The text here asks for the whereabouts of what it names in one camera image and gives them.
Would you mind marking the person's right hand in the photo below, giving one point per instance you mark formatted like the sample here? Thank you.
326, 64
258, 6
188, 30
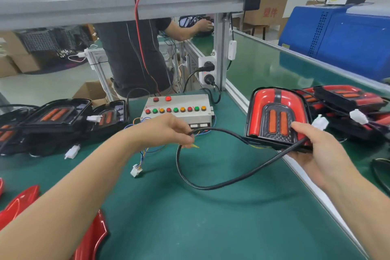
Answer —
326, 159

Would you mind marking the person's left hand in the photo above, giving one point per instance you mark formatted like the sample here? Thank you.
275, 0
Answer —
161, 132

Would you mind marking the pile of black lamp housings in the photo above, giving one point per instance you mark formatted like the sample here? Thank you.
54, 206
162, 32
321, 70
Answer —
55, 113

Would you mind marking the person's right forearm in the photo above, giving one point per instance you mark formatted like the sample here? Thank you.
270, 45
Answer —
365, 214

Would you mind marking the person's left forearm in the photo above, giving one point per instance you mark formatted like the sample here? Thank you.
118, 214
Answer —
67, 202

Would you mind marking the beige test button box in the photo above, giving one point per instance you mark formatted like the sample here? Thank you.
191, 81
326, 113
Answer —
207, 116

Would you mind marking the white power strip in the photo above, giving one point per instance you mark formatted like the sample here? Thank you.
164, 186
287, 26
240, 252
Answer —
202, 62

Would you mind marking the low open cardboard carton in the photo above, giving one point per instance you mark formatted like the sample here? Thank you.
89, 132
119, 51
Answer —
88, 92

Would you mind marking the white metal stand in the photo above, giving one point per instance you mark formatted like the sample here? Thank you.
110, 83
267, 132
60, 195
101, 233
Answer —
94, 59

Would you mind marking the blue plastic crate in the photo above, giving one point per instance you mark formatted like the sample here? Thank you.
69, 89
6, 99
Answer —
338, 40

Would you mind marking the pile of red lens covers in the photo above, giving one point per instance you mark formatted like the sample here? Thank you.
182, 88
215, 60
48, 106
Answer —
91, 238

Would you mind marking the black mesh basket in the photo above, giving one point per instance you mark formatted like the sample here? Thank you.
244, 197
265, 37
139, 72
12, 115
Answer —
49, 38

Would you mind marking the large cardboard box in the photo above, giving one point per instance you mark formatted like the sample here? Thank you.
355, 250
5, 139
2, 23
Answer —
21, 59

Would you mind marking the small cardboard box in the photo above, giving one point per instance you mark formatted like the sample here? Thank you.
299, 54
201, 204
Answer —
7, 66

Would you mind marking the white switch box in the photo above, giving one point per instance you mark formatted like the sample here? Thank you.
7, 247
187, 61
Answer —
232, 50

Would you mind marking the aluminium workstation frame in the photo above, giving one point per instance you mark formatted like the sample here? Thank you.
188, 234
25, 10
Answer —
122, 1

